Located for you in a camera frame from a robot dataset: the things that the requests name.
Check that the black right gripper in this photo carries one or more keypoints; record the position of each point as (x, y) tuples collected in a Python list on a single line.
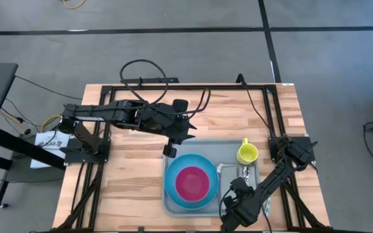
[(240, 189)]

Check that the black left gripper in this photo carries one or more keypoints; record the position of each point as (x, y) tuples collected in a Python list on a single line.
[(170, 124)]

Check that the grey plastic tray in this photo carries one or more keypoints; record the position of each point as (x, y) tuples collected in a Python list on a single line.
[(206, 147)]

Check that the yellow mug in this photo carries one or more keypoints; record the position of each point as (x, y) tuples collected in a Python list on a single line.
[(247, 155)]

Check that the magenta bowl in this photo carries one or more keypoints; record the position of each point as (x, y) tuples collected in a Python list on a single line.
[(193, 184)]

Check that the blue plate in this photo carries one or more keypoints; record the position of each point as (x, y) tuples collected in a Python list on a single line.
[(170, 181)]

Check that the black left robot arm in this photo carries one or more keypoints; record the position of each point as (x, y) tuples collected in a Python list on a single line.
[(108, 111)]

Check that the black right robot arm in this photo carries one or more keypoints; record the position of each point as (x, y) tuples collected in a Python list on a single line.
[(270, 181)]

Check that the black mounting bar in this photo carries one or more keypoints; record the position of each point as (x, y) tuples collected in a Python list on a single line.
[(154, 80)]

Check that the white paper sheet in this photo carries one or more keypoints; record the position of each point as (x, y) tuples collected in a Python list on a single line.
[(49, 144)]

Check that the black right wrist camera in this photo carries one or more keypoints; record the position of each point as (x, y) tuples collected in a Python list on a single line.
[(228, 201)]

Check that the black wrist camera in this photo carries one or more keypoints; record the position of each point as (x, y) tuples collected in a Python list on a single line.
[(180, 105), (228, 201)]

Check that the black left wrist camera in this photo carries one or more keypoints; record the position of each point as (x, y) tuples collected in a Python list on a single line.
[(180, 105)]

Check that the black metal frame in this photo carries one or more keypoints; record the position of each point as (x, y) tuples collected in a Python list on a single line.
[(189, 87)]

